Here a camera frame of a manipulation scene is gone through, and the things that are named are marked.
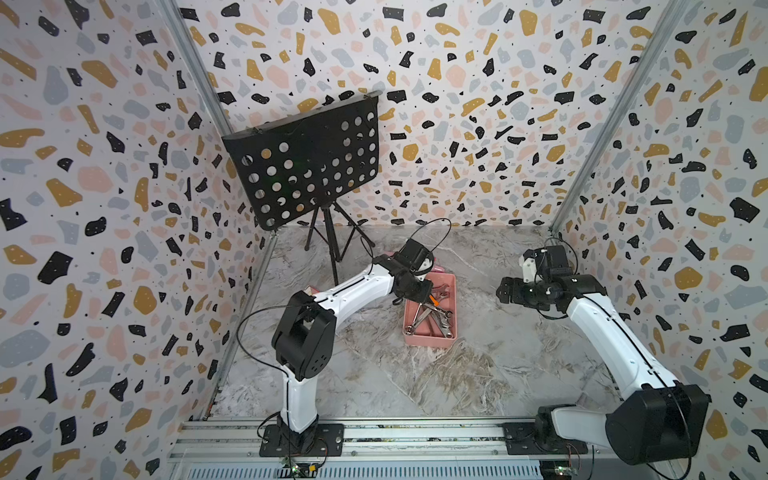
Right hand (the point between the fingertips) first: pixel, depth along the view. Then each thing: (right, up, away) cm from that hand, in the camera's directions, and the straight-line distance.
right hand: (510, 292), depth 83 cm
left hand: (-22, -1, +6) cm, 23 cm away
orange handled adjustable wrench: (-17, -2, +17) cm, 25 cm away
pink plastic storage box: (-20, -10, +9) cm, 24 cm away
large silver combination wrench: (-28, -11, +3) cm, 30 cm away
